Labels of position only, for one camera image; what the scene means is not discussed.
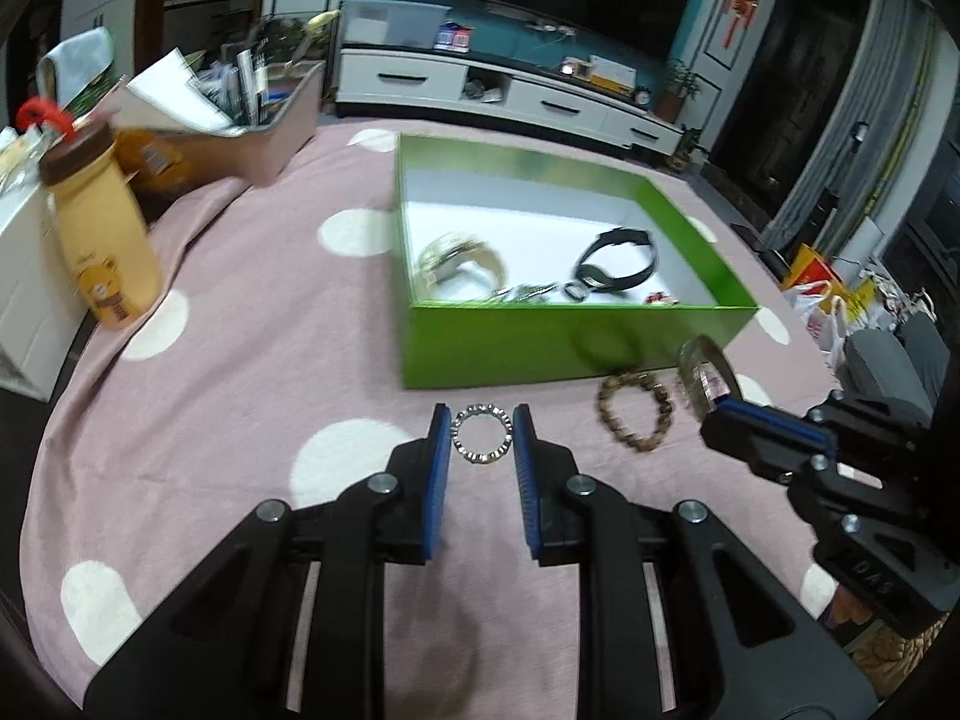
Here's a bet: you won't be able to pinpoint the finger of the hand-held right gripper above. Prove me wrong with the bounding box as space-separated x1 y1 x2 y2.
699 397 925 550
806 388 935 442

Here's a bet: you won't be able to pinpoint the red plastic loop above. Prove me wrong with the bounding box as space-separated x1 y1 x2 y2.
16 96 76 137

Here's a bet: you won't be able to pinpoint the small potted plant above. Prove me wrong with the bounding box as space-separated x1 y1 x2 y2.
671 127 706 170

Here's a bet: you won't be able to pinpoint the white papers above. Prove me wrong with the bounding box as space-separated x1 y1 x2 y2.
124 49 233 137

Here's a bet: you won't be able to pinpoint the person's right hand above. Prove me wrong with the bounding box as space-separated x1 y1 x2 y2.
821 589 871 646

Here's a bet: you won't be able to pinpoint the red wall decoration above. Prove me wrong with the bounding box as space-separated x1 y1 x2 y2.
724 0 760 50

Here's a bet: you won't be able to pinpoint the yellow and red bag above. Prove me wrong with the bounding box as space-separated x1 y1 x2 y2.
780 242 833 293

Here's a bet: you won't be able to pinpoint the green and white towel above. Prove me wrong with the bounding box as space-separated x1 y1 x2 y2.
36 26 117 102

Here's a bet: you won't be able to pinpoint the silver bangle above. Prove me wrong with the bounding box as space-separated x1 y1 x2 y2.
675 335 745 422

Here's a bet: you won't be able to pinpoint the tall potted plant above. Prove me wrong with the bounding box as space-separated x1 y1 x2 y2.
658 58 702 122

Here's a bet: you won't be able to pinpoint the white plastic bag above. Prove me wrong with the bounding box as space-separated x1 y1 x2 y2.
795 281 856 368

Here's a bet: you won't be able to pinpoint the yellow and white box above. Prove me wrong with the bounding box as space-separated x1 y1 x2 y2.
589 55 638 95

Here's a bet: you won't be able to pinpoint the pink polka dot tablecloth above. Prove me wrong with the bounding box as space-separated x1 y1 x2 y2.
19 116 848 720

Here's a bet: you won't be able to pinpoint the brown wooden bead bracelet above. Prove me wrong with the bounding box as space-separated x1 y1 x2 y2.
596 369 676 452

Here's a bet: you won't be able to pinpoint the yellow bottle with brown lid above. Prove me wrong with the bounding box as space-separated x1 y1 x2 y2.
39 124 164 331

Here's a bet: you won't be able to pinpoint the black wrist watch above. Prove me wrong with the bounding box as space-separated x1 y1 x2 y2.
574 227 659 293

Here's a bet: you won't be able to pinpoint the grey chair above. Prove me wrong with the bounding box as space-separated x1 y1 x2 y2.
844 311 953 410

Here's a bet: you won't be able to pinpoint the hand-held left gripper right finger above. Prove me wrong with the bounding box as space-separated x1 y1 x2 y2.
512 403 880 720

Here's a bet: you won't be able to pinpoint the white television cabinet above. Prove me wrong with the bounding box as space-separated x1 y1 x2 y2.
335 45 685 158

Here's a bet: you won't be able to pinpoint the pink desk bin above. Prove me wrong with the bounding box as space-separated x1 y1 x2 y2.
176 60 327 188

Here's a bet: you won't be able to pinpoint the dark wooden door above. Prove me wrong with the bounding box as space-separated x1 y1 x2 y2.
709 0 878 218

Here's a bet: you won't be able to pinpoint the bushy potted plant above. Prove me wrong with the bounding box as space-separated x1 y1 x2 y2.
255 15 335 65

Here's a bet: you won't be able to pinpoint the green cardboard box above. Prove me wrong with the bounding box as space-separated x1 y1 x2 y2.
395 133 760 391

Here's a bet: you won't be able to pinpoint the orange snack packet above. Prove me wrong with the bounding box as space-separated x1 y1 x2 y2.
112 127 196 200

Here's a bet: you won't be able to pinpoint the green stone brooch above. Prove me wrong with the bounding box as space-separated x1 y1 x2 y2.
491 281 562 305

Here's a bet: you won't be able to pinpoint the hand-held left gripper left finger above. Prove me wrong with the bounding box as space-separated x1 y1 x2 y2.
82 403 455 720

